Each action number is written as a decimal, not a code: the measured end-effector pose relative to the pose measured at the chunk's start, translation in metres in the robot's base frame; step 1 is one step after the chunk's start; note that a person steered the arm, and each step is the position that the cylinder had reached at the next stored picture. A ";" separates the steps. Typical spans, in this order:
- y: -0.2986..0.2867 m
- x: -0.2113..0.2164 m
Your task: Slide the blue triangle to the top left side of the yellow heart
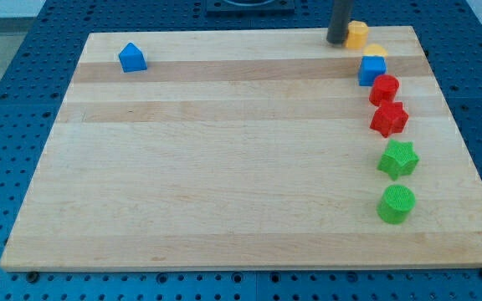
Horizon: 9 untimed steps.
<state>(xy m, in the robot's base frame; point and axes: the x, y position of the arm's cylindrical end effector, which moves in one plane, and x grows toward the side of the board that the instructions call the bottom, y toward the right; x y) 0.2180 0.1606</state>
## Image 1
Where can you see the yellow heart block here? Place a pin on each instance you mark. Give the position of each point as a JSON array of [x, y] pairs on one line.
[[375, 49]]

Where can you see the red star block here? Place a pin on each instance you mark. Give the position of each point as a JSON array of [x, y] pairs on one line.
[[389, 118]]

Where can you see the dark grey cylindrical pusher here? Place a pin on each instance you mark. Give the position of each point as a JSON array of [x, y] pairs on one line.
[[338, 25]]

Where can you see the yellow hexagon block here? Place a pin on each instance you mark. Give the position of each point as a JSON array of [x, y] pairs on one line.
[[357, 34]]

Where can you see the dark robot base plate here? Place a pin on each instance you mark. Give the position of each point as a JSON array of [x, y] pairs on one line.
[[221, 7]]

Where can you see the green cylinder block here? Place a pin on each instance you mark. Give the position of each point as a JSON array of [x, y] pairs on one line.
[[396, 203]]

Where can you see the red cylinder block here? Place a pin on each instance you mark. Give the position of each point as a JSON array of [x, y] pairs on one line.
[[384, 89]]

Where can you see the blue triangle block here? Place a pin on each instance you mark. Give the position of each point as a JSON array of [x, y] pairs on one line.
[[132, 59]]

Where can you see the green star block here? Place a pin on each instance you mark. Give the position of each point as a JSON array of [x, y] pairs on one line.
[[398, 159]]

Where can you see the wooden board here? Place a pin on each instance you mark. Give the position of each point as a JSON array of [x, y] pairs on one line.
[[243, 150]]

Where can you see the blue cube block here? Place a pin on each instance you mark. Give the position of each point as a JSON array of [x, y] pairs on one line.
[[371, 67]]

